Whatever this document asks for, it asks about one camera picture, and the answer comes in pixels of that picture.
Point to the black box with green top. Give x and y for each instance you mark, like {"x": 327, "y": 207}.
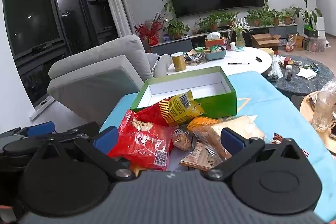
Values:
{"x": 311, "y": 32}

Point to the yellow and red snack packet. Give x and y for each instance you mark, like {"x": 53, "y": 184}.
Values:
{"x": 181, "y": 108}

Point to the small red box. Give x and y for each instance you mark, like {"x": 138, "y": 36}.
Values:
{"x": 286, "y": 61}

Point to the brown jar with white lid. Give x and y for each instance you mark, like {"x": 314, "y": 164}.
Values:
{"x": 288, "y": 73}

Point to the orange tissue box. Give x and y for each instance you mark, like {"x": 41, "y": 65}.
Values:
{"x": 214, "y": 40}

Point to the yellow stool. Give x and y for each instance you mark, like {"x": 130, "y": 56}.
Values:
{"x": 267, "y": 51}

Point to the white air purifier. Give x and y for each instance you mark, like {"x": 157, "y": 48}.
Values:
{"x": 320, "y": 27}

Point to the clear glass pitcher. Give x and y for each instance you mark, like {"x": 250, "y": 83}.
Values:
{"x": 323, "y": 111}

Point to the large red snack packet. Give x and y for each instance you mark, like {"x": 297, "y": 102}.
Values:
{"x": 141, "y": 140}

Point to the scattered wrapped candies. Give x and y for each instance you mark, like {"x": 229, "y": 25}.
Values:
{"x": 311, "y": 67}

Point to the dark marble round table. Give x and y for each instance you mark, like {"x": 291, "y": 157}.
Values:
{"x": 302, "y": 86}

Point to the pale sliced bread packet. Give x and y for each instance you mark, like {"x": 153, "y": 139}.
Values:
{"x": 244, "y": 125}

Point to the black pen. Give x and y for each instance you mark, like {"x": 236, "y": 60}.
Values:
{"x": 238, "y": 63}

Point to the beige wafer packet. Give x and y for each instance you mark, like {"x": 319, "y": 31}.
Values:
{"x": 200, "y": 157}

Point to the red berry plant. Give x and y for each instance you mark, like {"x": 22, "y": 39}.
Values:
{"x": 149, "y": 29}

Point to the pile of dark snack wrappers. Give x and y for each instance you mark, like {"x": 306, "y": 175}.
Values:
{"x": 194, "y": 58}

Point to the blue snack tray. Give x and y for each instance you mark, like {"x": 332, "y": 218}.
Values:
{"x": 215, "y": 54}

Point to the white paper sheet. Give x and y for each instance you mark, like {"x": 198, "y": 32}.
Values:
{"x": 306, "y": 74}

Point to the orange bread packet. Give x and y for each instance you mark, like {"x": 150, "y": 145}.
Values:
{"x": 202, "y": 122}

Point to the clear round biscuit packet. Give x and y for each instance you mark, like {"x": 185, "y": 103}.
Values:
{"x": 182, "y": 138}

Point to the small white cup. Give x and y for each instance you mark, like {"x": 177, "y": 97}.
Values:
{"x": 232, "y": 45}

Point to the dark television cabinet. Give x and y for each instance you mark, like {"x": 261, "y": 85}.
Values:
{"x": 170, "y": 45}

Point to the clear storage box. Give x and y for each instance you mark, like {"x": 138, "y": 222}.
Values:
{"x": 315, "y": 45}

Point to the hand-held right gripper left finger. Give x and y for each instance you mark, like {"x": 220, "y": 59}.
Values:
{"x": 106, "y": 138}

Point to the green cardboard box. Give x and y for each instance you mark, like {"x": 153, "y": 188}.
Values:
{"x": 189, "y": 87}

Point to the yellow carton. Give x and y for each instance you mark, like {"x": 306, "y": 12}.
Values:
{"x": 299, "y": 42}

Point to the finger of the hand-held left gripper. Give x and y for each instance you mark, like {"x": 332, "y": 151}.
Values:
{"x": 40, "y": 129}
{"x": 81, "y": 130}

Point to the large-leaf potted plant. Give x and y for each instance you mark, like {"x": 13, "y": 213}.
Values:
{"x": 308, "y": 14}

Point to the gold cylindrical can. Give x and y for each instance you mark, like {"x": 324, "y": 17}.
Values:
{"x": 178, "y": 62}

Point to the grey sofa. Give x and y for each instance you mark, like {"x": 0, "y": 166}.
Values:
{"x": 99, "y": 74}

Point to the green potted plant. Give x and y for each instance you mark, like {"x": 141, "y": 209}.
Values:
{"x": 176, "y": 28}
{"x": 288, "y": 16}
{"x": 273, "y": 16}
{"x": 229, "y": 18}
{"x": 254, "y": 18}
{"x": 210, "y": 22}

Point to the dark glass sliding door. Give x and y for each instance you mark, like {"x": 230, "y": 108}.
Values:
{"x": 50, "y": 29}

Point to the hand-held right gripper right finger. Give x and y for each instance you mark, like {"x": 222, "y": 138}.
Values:
{"x": 232, "y": 140}

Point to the open cardboard box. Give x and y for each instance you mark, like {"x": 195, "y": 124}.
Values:
{"x": 265, "y": 40}

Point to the plastic bag with dark contents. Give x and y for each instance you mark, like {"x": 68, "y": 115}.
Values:
{"x": 275, "y": 70}

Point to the round wooden side table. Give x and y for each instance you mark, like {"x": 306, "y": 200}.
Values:
{"x": 307, "y": 111}

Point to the glass vase with green plant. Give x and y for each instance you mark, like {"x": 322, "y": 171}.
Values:
{"x": 239, "y": 35}

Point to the white round table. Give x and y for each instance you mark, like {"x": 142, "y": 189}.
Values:
{"x": 244, "y": 58}

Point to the crinkled clear plastic bag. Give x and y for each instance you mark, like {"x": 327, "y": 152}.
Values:
{"x": 329, "y": 87}

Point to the green round lid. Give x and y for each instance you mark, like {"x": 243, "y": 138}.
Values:
{"x": 200, "y": 49}

